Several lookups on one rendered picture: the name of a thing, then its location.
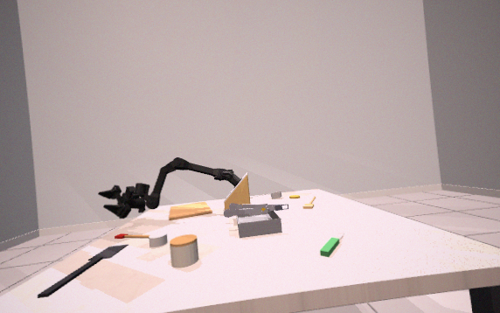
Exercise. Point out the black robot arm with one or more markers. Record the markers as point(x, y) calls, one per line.
point(152, 201)

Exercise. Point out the grey canister with wooden lid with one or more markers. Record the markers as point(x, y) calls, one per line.
point(184, 251)

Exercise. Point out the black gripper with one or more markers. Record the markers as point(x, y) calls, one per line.
point(123, 209)

